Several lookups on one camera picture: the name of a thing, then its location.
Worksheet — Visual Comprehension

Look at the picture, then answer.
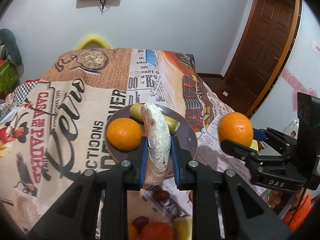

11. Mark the yellow sugarcane piece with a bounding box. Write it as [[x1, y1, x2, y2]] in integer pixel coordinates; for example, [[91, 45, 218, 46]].
[[129, 103, 180, 135], [174, 216, 193, 240]]

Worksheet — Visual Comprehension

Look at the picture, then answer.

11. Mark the small tangerine left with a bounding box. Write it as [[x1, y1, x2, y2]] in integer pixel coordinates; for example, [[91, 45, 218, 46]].
[[127, 224, 138, 240]]

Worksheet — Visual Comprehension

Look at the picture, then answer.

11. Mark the large orange front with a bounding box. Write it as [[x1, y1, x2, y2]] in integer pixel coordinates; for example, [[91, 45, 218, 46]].
[[106, 118, 143, 151]]

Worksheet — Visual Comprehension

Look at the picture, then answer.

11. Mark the checkered black white cloth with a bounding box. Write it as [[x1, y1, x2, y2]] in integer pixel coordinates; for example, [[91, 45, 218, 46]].
[[4, 79, 39, 103]]

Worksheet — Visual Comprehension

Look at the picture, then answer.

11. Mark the dark red jujube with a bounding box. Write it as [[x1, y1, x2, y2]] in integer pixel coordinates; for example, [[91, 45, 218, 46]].
[[152, 191, 170, 203]]

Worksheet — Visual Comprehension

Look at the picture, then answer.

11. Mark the retro newspaper print cloth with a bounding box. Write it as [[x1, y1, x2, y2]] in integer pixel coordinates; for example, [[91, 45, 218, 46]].
[[1, 48, 250, 236]]

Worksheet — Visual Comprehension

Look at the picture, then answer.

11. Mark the large orange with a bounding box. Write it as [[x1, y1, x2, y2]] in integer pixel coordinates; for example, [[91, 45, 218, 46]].
[[106, 118, 143, 151], [217, 112, 254, 147]]

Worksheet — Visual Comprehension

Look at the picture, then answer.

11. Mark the small tangerine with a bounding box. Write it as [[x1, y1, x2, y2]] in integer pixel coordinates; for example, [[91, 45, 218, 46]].
[[189, 191, 193, 203], [127, 224, 138, 240]]

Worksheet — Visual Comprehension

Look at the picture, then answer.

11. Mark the grey plush toy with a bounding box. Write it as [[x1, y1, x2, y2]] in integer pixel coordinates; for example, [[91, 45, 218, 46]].
[[0, 29, 22, 66]]

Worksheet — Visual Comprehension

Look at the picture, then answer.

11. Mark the brown wooden door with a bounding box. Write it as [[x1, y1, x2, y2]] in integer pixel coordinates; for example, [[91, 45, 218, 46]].
[[224, 0, 295, 116]]

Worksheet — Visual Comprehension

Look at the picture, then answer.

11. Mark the green patterned box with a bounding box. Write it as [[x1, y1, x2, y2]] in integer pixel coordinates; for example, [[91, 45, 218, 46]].
[[0, 59, 18, 92]]

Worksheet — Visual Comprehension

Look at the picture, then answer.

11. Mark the dark blue chair back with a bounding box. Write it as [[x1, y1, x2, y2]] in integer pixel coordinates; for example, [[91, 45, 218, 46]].
[[186, 54, 196, 70]]

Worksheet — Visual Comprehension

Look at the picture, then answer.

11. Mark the red tomato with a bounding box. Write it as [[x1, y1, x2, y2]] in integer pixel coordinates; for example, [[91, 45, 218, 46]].
[[139, 222, 174, 240]]

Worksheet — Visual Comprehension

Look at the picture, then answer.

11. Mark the small tangerine right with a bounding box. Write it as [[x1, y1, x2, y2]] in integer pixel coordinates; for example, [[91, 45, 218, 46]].
[[189, 191, 193, 203]]

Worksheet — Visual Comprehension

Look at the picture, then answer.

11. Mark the yellow foam tube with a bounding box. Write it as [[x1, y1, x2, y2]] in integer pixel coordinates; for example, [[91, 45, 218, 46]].
[[76, 36, 111, 50]]

